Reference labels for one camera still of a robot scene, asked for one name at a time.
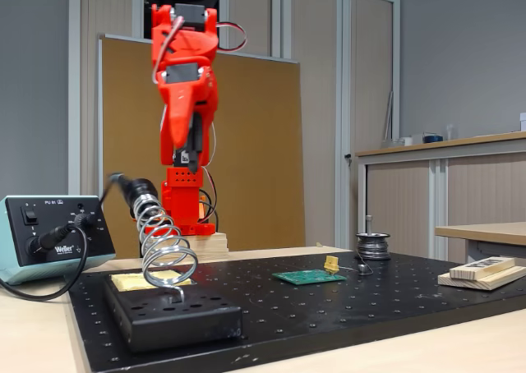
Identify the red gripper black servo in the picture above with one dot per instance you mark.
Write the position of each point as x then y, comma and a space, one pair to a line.
182, 95

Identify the black soldering iron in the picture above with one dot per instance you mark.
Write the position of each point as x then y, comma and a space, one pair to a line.
127, 186

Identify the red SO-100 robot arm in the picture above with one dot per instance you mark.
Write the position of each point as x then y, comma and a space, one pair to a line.
185, 40

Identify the green circuit board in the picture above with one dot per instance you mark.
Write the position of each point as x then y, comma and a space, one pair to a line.
308, 277

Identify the teal Weller soldering station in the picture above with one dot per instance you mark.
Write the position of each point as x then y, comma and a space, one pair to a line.
24, 262

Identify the orange table clamp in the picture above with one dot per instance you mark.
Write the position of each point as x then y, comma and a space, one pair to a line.
202, 208

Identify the metal spring iron holder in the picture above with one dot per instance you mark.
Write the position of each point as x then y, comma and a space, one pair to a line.
191, 262

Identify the tall beige shutter cabinet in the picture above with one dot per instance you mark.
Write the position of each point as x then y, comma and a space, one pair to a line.
316, 102

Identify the yellow cleaning sponge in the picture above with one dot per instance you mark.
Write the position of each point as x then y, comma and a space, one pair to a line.
127, 283

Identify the black iron stand base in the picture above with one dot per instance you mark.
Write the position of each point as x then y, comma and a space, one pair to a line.
181, 321

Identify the yellow power connector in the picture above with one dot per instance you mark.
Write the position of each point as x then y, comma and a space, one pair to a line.
330, 263

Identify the small white box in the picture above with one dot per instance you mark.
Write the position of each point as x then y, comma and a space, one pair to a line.
407, 141

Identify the small round metal magnet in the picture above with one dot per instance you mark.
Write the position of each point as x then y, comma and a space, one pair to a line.
363, 268

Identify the black perforated breadboard plate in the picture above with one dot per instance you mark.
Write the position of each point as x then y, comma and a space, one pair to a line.
328, 307

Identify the blue tape roll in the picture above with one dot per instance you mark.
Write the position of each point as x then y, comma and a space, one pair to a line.
432, 138

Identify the low beige sideboard cabinet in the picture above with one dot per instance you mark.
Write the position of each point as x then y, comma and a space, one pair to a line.
472, 192

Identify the printed Kapla wooden plank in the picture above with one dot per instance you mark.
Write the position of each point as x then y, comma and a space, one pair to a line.
483, 267

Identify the wooden blocks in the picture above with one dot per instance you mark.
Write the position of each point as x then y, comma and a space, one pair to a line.
485, 283

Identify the grey rods against wall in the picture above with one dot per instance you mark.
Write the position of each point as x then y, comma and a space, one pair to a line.
388, 118

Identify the metal spool post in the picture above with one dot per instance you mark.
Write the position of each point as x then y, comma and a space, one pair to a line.
370, 224

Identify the wooden desk grey frame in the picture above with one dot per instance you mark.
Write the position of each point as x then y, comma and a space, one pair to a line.
485, 231

